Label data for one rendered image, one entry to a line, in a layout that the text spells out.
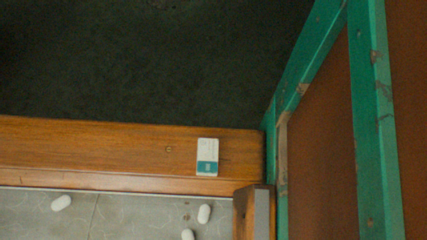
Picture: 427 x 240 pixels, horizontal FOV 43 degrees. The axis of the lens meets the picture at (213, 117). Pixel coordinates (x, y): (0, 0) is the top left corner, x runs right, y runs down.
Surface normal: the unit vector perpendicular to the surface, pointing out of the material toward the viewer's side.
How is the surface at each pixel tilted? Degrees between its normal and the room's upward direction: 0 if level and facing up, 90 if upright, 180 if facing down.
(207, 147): 0
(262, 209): 0
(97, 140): 0
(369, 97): 90
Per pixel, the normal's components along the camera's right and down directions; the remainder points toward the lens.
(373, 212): -1.00, -0.06
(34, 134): 0.07, -0.35
